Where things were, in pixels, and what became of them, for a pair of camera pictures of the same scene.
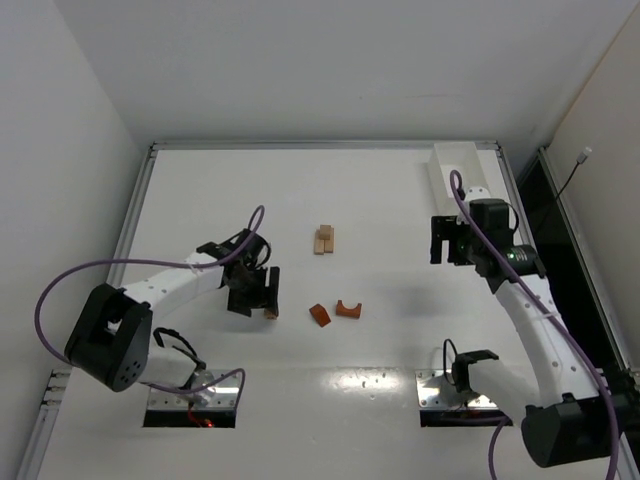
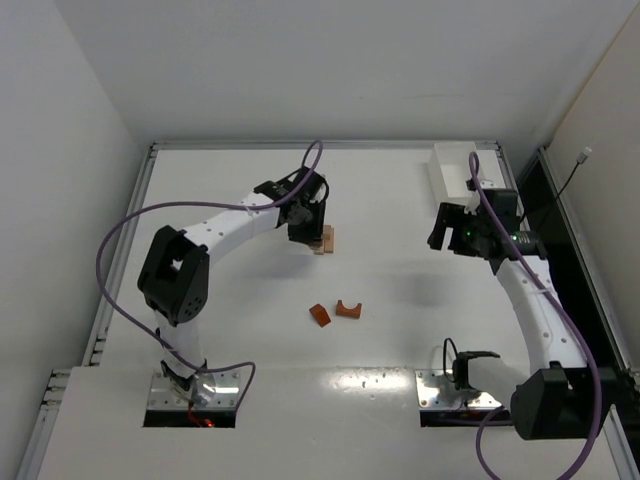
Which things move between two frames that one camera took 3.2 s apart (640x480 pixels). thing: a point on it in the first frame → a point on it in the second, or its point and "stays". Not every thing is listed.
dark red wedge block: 320,314 stays
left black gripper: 252,293 → 307,233
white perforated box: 444,158 stays
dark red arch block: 345,312 stays
